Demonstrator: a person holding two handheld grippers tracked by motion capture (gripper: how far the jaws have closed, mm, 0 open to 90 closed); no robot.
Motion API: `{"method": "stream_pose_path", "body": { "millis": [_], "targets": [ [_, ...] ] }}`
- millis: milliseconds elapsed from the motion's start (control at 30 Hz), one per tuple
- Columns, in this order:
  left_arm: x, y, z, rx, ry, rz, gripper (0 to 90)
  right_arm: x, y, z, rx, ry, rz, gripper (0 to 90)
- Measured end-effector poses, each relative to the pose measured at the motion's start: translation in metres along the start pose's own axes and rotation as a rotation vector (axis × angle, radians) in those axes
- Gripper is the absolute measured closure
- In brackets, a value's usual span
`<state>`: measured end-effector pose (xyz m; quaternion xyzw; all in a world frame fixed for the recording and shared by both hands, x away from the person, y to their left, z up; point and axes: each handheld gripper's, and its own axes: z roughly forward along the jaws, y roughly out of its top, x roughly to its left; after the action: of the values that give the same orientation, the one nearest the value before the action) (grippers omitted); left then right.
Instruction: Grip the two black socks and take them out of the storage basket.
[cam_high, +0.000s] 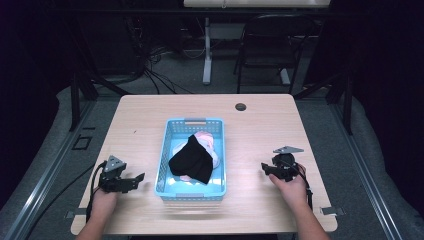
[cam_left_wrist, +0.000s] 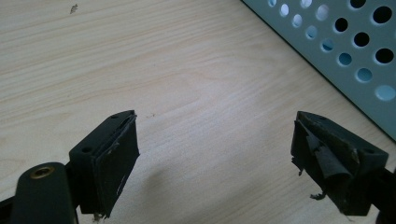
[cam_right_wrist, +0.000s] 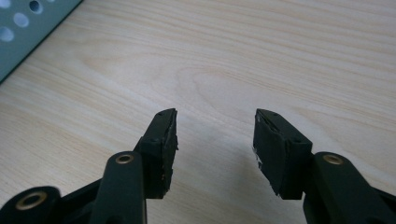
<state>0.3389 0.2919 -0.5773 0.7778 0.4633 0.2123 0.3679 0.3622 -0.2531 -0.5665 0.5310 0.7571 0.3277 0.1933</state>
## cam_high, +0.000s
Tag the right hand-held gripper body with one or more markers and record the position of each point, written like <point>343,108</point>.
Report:
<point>287,163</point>

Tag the person's right hand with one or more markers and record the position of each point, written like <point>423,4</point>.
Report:
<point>291,191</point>

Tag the black folding chair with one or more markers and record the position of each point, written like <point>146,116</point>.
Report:
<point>271,43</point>

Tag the aluminium floor rail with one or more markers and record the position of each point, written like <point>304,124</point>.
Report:
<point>43,186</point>
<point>366,180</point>

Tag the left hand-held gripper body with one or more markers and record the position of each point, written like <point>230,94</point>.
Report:
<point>111,173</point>

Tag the blue plastic basket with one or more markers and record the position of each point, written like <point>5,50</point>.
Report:
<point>191,193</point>

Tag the white desk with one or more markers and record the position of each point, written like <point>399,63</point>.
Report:
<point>207,50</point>

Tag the person's left hand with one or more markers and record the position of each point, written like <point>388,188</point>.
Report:
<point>104,201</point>

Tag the grey metal table bracket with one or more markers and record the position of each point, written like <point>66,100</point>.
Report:
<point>75,213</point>
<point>331,210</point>

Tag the black metal frame stand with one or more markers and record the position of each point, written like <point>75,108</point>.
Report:
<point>346,100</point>
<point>76,100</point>

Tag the black sock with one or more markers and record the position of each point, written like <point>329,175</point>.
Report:
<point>193,161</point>

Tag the pink and white cloth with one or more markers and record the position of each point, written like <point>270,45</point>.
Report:
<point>211,143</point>

